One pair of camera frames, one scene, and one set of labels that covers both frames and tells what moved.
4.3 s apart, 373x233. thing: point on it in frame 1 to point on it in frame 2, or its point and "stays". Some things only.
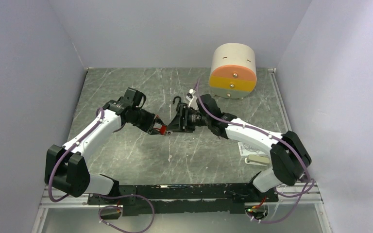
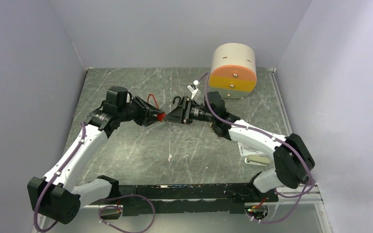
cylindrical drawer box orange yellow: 233,74 stays
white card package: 246,149 stays
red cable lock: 162,130 to 161,116
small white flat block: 258,159 stays
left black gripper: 152,119 to 144,118
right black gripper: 178,124 to 181,113
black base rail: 190,198 stays
